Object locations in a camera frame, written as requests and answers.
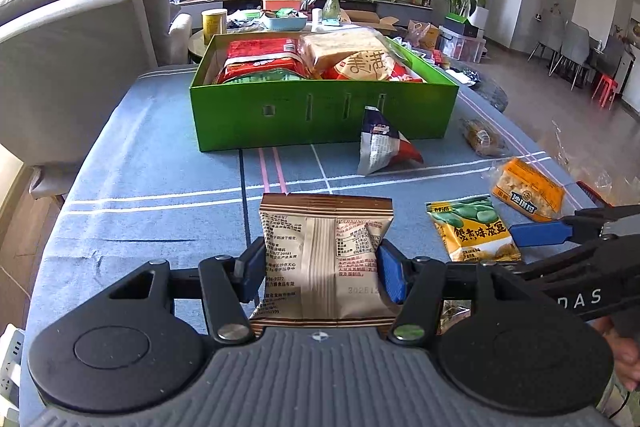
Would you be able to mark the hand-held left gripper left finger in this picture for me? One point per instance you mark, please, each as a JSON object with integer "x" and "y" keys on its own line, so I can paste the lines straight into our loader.
{"x": 255, "y": 272}

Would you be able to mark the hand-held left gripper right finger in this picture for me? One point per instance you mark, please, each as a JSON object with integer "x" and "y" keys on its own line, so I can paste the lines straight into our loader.
{"x": 390, "y": 272}

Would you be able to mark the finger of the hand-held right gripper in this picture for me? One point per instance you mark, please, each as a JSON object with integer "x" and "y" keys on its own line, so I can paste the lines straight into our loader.
{"x": 590, "y": 257}
{"x": 540, "y": 234}

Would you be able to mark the beige snack packet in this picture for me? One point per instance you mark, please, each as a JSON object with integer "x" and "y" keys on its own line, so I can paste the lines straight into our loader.
{"x": 325, "y": 247}

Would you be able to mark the yellow green snack packet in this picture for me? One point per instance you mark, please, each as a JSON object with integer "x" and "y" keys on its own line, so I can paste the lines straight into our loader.
{"x": 465, "y": 227}

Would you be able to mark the green cardboard box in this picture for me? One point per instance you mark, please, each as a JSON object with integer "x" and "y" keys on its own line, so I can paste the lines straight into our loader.
{"x": 300, "y": 122}

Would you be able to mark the person's right hand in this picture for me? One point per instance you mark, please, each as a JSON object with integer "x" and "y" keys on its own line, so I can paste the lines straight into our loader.
{"x": 627, "y": 352}

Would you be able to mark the orange snack packet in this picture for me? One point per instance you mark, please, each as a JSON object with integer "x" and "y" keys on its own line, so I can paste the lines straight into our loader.
{"x": 530, "y": 189}

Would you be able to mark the clear plastic bag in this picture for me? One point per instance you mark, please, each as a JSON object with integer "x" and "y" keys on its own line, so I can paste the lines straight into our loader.
{"x": 585, "y": 157}

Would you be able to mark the brown snack packet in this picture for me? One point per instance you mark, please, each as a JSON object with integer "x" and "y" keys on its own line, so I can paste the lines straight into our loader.
{"x": 482, "y": 137}

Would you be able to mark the blue striped tablecloth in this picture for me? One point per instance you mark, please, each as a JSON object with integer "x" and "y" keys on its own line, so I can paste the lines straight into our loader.
{"x": 150, "y": 207}

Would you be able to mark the white blue triangular snack packet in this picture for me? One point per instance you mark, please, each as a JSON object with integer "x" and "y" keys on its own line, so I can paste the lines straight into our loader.
{"x": 380, "y": 147}

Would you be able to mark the red stool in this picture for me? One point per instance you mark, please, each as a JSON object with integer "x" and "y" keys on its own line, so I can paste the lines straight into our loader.
{"x": 605, "y": 89}

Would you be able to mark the grey dining chair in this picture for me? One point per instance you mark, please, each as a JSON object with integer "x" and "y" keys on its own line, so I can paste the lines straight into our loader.
{"x": 575, "y": 52}
{"x": 546, "y": 41}

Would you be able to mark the clear storage bin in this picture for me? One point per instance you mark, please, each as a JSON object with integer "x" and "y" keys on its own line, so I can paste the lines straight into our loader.
{"x": 462, "y": 49}

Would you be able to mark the red white snack packet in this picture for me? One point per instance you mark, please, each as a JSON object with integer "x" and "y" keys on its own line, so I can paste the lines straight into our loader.
{"x": 370, "y": 67}

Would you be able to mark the green black box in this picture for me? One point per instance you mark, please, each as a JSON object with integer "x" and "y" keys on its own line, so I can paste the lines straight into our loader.
{"x": 462, "y": 26}

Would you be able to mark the sliced bread bag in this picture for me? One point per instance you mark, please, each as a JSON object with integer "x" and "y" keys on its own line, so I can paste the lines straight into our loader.
{"x": 340, "y": 47}

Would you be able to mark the yellow can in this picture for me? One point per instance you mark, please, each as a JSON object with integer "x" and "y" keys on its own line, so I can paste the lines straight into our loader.
{"x": 214, "y": 27}

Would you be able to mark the open brown cardboard box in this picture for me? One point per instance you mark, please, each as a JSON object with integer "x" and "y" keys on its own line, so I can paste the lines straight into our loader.
{"x": 372, "y": 23}

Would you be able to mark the light blue basket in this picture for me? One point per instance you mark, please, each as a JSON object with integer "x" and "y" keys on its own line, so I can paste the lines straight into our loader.
{"x": 285, "y": 23}

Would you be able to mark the small white bottle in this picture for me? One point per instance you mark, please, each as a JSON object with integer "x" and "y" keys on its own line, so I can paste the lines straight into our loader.
{"x": 316, "y": 17}

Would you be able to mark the white power strip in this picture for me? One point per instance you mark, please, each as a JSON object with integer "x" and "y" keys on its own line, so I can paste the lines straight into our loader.
{"x": 10, "y": 367}

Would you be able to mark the grey sofa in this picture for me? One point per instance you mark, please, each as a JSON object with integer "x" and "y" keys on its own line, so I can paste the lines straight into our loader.
{"x": 75, "y": 72}

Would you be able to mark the orange box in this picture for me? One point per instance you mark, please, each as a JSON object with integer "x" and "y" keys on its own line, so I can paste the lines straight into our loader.
{"x": 282, "y": 3}

